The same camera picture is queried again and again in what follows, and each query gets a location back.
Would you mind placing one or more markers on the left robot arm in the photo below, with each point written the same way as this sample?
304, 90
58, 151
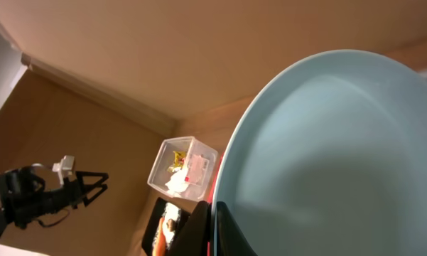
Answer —
25, 199

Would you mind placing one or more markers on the white tissue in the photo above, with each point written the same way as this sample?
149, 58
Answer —
177, 183

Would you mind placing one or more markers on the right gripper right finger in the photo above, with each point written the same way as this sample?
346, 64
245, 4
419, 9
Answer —
230, 239

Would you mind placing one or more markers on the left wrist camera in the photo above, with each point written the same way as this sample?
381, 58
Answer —
64, 168

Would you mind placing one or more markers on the red serving tray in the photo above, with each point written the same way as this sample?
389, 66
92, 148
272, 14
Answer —
211, 193

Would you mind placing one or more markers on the white rice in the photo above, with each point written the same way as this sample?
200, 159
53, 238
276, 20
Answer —
170, 212

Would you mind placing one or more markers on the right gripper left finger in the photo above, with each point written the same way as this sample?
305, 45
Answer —
194, 236

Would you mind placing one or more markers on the yellow foil wrapper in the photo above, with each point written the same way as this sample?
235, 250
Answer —
178, 162

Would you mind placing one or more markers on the red snack wrapper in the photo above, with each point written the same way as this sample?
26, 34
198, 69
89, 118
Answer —
196, 170

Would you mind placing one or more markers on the light blue plate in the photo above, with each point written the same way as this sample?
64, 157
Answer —
330, 158

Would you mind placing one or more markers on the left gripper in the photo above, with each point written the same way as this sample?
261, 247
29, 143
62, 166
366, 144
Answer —
72, 193

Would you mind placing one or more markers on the orange carrot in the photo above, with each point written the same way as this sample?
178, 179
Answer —
159, 248

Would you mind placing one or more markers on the black waste tray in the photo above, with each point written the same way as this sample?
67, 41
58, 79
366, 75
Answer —
151, 229

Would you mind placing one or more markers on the clear plastic waste bin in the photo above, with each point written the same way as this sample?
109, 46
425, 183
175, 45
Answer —
159, 174

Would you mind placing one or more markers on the brown mushroom scrap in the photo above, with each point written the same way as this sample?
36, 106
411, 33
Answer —
171, 225

